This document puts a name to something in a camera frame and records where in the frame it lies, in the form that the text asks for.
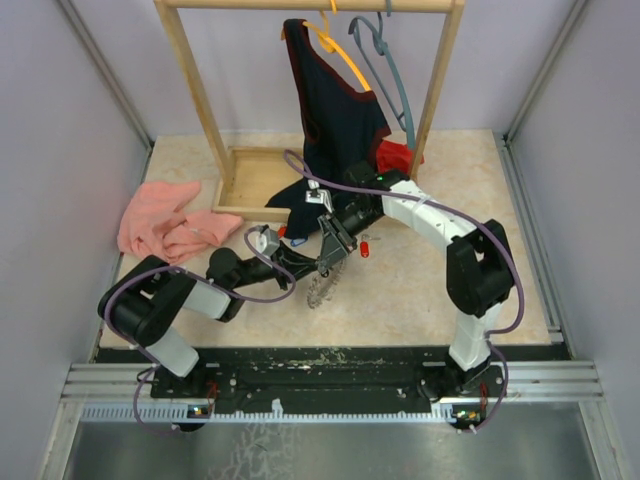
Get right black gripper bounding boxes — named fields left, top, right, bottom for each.
left=318, top=203, right=382, bottom=274

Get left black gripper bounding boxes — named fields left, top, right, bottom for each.
left=232, top=240, right=319, bottom=291

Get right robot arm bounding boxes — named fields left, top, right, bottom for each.
left=305, top=163, right=522, bottom=399

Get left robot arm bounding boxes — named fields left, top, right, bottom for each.
left=97, top=244, right=318, bottom=397

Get wooden clothes rack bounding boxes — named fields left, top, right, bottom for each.
left=155, top=1, right=465, bottom=222

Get red cloth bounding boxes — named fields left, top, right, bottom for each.
left=376, top=140, right=412, bottom=175

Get dark navy vest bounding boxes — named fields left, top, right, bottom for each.
left=264, top=18, right=392, bottom=241

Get pink cloth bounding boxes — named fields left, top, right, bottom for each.
left=117, top=179, right=244, bottom=265

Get yellow hanger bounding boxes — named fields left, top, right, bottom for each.
left=301, top=10, right=372, bottom=92

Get grey-blue hanger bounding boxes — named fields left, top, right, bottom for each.
left=347, top=0, right=416, bottom=151

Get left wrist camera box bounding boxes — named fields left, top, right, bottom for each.
left=254, top=225, right=280, bottom=257

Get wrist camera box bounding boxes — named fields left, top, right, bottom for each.
left=305, top=179, right=333, bottom=213
left=254, top=225, right=280, bottom=257

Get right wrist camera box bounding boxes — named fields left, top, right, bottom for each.
left=305, top=179, right=333, bottom=213

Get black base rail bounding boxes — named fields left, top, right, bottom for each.
left=94, top=343, right=571, bottom=416

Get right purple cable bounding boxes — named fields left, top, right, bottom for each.
left=283, top=149, right=526, bottom=434

